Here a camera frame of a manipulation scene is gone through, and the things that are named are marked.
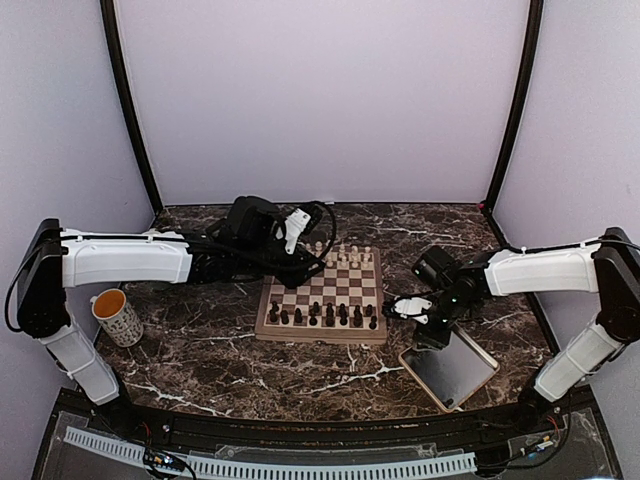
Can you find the black frame post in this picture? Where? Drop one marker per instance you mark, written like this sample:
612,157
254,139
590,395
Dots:
119,71
525,70

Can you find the small green circuit board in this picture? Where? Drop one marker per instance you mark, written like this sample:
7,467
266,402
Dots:
160,461

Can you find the white slotted cable duct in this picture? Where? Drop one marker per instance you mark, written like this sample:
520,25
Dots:
201,467

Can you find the patterned cup orange inside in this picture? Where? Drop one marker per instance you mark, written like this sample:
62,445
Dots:
117,318

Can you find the black right frame post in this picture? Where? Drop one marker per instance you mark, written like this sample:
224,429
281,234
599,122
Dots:
525,70

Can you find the white knight right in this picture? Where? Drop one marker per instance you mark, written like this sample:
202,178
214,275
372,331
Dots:
354,254

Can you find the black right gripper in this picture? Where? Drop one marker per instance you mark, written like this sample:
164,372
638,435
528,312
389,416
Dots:
438,339

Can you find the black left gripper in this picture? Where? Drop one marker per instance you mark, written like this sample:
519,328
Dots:
298,273

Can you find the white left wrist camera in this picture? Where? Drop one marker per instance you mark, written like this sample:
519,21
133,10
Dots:
295,225

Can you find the wooden chess board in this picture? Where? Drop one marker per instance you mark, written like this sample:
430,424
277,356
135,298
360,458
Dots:
352,287

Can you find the dark queen piece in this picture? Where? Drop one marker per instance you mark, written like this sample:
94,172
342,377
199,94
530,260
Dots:
343,314

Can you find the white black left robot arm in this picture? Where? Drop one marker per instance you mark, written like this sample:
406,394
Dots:
252,241

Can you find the wooden tray with metal base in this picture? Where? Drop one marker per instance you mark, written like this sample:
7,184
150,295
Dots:
458,371

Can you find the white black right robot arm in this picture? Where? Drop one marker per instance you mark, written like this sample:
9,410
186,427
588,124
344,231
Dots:
607,266

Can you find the black front mounting rail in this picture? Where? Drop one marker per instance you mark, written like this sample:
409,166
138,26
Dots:
485,429

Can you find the dark bishop piece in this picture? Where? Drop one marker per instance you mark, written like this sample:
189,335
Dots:
298,317

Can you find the black left frame post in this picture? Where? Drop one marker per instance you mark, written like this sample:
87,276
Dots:
119,71

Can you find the white rook right corner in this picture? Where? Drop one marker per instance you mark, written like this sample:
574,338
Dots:
366,258

